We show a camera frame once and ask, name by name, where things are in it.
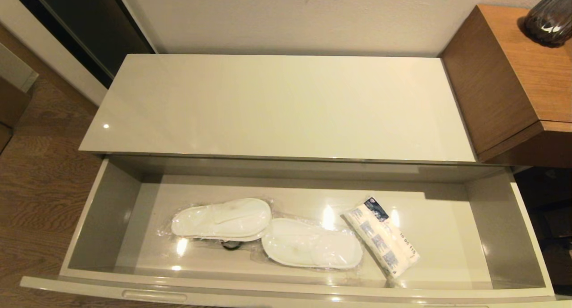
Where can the white flat panel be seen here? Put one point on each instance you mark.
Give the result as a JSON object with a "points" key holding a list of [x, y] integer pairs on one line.
{"points": [[15, 69]]}

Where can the dark door panel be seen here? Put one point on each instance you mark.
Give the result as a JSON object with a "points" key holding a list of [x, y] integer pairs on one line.
{"points": [[89, 22]]}

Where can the brown wooden box furniture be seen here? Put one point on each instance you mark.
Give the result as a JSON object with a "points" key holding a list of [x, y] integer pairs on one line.
{"points": [[11, 107]]}

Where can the white slippers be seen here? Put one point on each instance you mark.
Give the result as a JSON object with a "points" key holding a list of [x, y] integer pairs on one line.
{"points": [[223, 218], [313, 245]]}

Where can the dark ribbed glass vase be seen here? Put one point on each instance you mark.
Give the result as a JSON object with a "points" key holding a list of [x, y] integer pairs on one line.
{"points": [[549, 22]]}

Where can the glossy white drawer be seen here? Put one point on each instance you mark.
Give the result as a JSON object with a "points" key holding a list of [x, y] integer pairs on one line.
{"points": [[447, 218]]}

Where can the glossy white cabinet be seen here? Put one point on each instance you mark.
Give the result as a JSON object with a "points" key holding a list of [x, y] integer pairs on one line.
{"points": [[277, 107]]}

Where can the white blue printed packet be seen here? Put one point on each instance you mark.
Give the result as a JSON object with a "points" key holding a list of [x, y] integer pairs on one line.
{"points": [[384, 241]]}

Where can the brown wooden side cabinet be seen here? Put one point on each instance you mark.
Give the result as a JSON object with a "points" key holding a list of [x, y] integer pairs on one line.
{"points": [[491, 75]]}

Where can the white door frame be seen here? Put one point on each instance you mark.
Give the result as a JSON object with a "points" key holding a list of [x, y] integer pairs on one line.
{"points": [[44, 44]]}

